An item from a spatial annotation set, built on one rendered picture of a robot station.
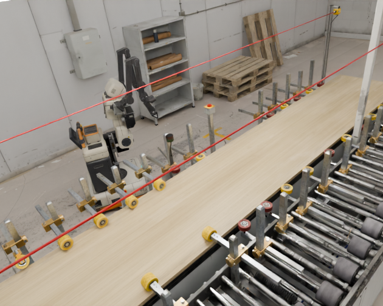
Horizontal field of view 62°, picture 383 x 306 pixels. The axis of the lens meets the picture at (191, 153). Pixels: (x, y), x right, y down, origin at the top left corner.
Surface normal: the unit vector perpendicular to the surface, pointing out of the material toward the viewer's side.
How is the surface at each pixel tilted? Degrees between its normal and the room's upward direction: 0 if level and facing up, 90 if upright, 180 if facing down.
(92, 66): 90
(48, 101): 90
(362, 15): 90
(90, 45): 90
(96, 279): 0
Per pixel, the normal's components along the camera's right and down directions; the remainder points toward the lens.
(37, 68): 0.67, 0.33
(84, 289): -0.11, -0.84
